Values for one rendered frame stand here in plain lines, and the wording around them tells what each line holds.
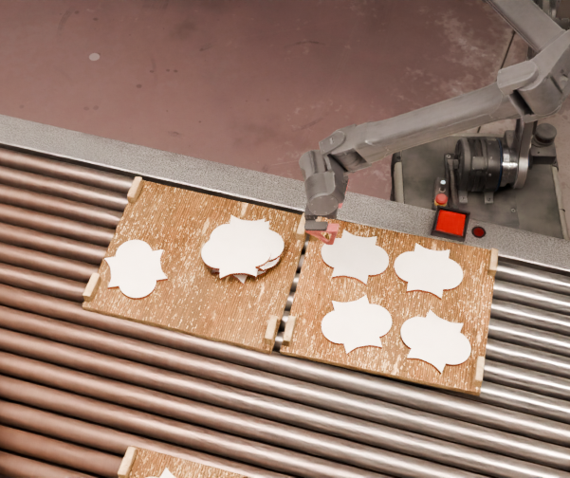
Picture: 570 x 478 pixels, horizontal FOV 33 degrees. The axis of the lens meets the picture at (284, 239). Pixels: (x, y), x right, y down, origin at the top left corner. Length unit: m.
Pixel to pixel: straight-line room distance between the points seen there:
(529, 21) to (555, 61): 0.13
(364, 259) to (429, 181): 1.08
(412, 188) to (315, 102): 0.69
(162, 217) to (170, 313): 0.25
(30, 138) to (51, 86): 1.41
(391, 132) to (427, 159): 1.42
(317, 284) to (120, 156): 0.58
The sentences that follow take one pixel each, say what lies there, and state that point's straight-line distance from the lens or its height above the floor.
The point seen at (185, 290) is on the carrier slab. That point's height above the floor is 0.94.
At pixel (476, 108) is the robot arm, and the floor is 1.45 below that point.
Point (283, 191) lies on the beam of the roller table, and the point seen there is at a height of 0.91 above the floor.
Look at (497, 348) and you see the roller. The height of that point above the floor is 0.92.
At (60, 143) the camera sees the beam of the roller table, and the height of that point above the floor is 0.92.
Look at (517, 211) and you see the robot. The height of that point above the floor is 0.26.
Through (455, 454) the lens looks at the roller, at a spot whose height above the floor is 0.92.
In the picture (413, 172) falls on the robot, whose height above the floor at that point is 0.24.
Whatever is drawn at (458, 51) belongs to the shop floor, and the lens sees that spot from 3.89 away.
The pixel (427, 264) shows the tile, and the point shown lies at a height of 0.95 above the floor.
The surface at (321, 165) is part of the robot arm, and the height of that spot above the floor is 1.25.
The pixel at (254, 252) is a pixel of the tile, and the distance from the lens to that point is 2.03.
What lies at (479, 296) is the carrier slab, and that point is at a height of 0.94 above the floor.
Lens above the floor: 2.67
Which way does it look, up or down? 56 degrees down
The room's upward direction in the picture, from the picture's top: 2 degrees clockwise
